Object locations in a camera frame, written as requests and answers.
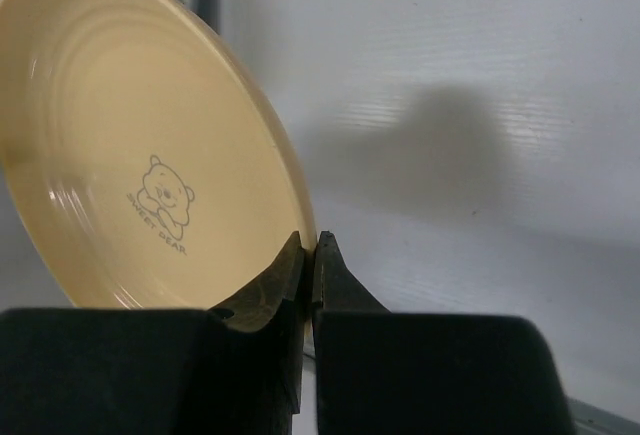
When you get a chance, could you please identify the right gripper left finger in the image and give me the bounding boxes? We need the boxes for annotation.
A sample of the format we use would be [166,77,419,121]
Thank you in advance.
[1,234,306,434]

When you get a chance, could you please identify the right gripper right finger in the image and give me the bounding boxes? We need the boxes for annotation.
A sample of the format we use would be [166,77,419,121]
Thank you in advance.
[313,231,570,434]

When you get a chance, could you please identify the yellow bear plastic plate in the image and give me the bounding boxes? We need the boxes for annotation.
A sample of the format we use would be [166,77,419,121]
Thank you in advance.
[1,0,317,309]

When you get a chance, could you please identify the aluminium front rail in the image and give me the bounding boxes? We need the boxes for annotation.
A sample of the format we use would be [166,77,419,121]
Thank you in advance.
[567,380,639,434]

